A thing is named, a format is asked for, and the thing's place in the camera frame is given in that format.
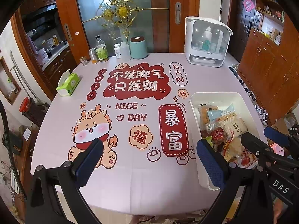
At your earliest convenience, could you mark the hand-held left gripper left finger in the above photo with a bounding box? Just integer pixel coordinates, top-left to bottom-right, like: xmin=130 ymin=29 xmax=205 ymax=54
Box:
xmin=30 ymin=139 xmax=104 ymax=224

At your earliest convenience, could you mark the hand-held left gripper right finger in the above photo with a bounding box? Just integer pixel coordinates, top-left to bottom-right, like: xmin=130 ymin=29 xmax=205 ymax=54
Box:
xmin=196 ymin=139 xmax=274 ymax=224

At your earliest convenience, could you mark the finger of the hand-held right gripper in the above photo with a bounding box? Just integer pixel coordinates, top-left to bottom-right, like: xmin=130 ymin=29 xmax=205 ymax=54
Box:
xmin=263 ymin=126 xmax=299 ymax=160
xmin=241 ymin=132 xmax=288 ymax=169

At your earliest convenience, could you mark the white yellow small packet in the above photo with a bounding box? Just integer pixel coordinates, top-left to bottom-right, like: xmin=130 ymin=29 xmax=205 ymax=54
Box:
xmin=221 ymin=117 xmax=248 ymax=137

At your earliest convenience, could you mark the red small packet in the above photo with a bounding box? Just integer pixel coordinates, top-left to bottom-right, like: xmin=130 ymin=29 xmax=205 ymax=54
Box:
xmin=209 ymin=128 xmax=226 ymax=145

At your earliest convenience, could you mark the white plastic bin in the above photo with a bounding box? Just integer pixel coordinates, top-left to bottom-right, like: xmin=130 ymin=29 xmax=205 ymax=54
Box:
xmin=188 ymin=92 xmax=269 ymax=190

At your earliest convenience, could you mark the person's right hand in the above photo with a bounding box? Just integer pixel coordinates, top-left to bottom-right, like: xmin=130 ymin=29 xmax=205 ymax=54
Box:
xmin=272 ymin=198 xmax=289 ymax=224

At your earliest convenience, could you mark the pink plastic stool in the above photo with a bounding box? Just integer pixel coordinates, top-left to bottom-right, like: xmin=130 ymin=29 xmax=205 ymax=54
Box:
xmin=269 ymin=142 xmax=284 ymax=154

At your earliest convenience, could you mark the cardboard box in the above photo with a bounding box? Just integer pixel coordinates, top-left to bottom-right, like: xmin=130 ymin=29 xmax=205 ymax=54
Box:
xmin=271 ymin=113 xmax=298 ymax=133

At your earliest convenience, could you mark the row of shoes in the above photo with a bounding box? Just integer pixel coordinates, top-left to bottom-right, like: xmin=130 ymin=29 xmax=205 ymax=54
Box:
xmin=228 ymin=64 xmax=269 ymax=126

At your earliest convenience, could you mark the wooden cabinet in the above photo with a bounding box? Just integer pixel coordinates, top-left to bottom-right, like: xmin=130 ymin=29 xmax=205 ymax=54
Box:
xmin=238 ymin=29 xmax=299 ymax=122

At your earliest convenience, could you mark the green tissue box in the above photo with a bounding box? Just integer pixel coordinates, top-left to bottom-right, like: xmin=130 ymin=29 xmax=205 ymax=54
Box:
xmin=56 ymin=69 xmax=80 ymax=97

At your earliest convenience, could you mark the dark front door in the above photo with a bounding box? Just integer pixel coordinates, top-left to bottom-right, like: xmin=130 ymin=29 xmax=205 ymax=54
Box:
xmin=230 ymin=0 xmax=257 ymax=62

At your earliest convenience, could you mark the white countertop storage cabinet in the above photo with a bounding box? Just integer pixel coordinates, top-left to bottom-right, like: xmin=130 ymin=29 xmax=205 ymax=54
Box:
xmin=184 ymin=16 xmax=233 ymax=68

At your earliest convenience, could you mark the glass bottle green label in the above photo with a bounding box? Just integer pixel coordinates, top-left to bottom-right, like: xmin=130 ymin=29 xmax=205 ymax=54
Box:
xmin=95 ymin=35 xmax=109 ymax=63

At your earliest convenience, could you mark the white pill bottle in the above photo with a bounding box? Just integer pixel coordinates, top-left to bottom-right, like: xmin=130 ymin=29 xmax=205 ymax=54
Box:
xmin=114 ymin=44 xmax=123 ymax=59

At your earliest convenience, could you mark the wooden display shelf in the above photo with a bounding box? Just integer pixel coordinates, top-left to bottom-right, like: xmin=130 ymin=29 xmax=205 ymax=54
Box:
xmin=255 ymin=0 xmax=284 ymax=46

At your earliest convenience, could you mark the white squeeze bottle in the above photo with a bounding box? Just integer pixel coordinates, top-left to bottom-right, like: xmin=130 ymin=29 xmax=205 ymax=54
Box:
xmin=110 ymin=37 xmax=132 ymax=61

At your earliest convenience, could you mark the white bottle teal label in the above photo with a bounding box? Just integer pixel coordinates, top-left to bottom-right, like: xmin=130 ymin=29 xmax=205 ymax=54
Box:
xmin=202 ymin=27 xmax=213 ymax=51

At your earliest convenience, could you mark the kitchen counter with dishes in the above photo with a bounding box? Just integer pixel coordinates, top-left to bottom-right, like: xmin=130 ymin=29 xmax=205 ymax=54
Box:
xmin=26 ymin=29 xmax=70 ymax=68

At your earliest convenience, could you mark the teal canister brown lid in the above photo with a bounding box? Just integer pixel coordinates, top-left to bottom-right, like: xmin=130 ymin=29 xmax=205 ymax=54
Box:
xmin=130 ymin=37 xmax=148 ymax=59

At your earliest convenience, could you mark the pink paper sign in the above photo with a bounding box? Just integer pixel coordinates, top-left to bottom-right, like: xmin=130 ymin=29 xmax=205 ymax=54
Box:
xmin=243 ymin=0 xmax=255 ymax=12

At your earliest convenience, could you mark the frosted glass sliding door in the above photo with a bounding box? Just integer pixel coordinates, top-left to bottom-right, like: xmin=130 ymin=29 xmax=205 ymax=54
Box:
xmin=54 ymin=0 xmax=200 ymax=59

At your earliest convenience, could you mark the black cable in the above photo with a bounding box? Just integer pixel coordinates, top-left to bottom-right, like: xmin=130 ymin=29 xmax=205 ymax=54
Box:
xmin=0 ymin=100 xmax=26 ymax=199

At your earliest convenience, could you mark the mop handle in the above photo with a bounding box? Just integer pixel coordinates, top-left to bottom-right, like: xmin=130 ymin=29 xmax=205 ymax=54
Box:
xmin=10 ymin=52 xmax=40 ymax=103

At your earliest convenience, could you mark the wooden wall frame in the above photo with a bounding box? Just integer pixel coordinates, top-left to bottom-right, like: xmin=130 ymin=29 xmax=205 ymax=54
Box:
xmin=0 ymin=56 xmax=21 ymax=105

